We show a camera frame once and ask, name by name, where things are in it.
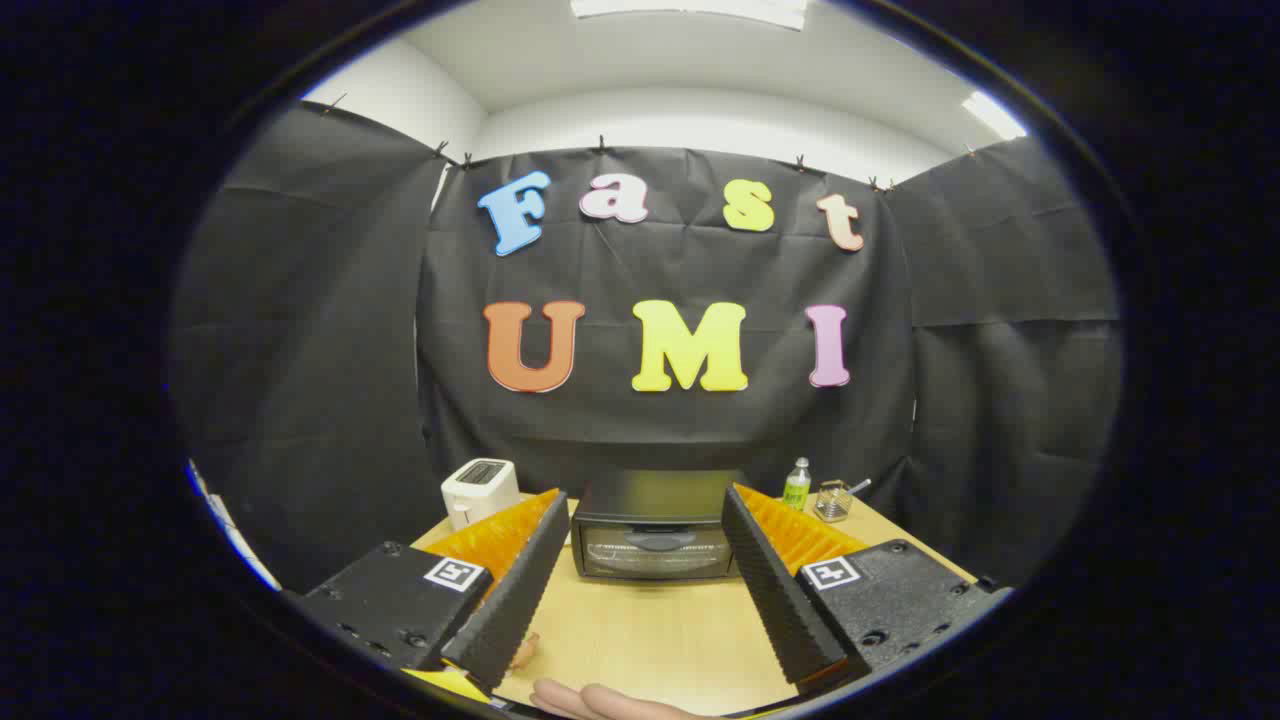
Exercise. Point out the long ceiling light panel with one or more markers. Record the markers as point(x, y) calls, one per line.
point(690, 10)

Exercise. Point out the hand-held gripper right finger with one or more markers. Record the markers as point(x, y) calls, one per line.
point(770, 590)

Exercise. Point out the small ceiling light panel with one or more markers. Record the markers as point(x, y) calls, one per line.
point(992, 115)

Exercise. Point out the green label bottle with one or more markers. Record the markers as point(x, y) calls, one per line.
point(796, 490)

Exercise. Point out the white pop-up toaster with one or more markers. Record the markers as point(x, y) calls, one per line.
point(478, 490)

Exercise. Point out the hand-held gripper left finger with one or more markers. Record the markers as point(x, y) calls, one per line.
point(520, 590)

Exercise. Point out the black backdrop cloth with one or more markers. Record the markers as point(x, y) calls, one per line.
point(650, 430)

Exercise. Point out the black toaster oven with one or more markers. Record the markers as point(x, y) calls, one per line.
point(650, 500)

